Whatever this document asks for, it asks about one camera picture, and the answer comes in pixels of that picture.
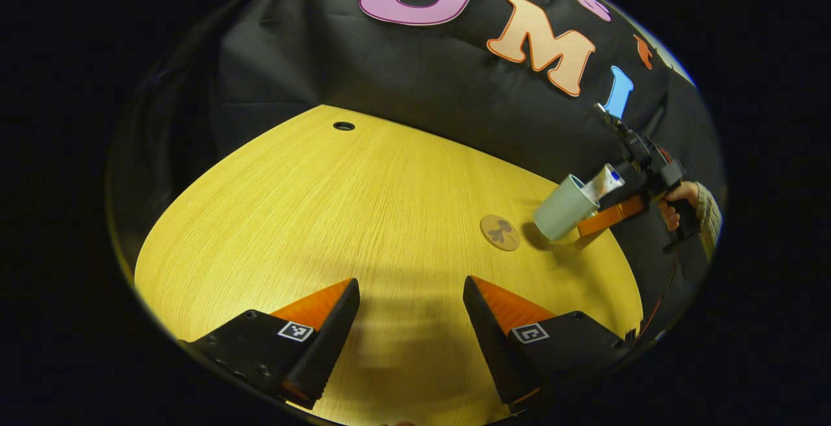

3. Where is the pale green cup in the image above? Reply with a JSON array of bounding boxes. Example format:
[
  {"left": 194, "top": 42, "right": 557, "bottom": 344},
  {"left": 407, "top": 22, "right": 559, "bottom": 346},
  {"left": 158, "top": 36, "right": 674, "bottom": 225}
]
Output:
[{"left": 533, "top": 173, "right": 601, "bottom": 242}]

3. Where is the wooden desktop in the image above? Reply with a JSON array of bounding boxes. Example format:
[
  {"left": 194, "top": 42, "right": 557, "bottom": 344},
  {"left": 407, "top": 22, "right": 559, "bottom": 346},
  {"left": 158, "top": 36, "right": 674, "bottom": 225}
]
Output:
[{"left": 133, "top": 105, "right": 645, "bottom": 425}]

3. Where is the round brown coaster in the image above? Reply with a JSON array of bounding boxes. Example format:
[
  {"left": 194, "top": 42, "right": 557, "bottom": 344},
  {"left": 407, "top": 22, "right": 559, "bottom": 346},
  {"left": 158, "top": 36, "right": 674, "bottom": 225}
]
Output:
[{"left": 480, "top": 214, "right": 521, "bottom": 252}]

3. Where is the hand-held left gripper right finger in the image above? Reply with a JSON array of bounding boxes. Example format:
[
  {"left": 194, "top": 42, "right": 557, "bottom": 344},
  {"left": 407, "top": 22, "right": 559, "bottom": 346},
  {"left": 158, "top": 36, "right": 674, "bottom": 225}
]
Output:
[{"left": 462, "top": 275, "right": 627, "bottom": 414}]

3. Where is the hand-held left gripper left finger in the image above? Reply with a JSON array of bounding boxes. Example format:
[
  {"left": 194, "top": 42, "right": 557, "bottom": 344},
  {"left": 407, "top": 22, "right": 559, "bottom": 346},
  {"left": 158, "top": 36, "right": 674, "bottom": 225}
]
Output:
[{"left": 185, "top": 277, "right": 361, "bottom": 410}]

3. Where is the black backdrop cloth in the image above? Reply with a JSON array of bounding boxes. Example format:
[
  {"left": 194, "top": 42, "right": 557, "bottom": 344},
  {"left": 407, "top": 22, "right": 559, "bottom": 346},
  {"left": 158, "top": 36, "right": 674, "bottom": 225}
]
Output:
[{"left": 107, "top": 0, "right": 725, "bottom": 342}]

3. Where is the red cable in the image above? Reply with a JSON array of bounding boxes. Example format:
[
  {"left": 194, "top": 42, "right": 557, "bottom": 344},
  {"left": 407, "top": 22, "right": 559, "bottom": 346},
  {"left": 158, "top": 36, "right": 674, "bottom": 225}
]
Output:
[{"left": 633, "top": 260, "right": 679, "bottom": 342}]

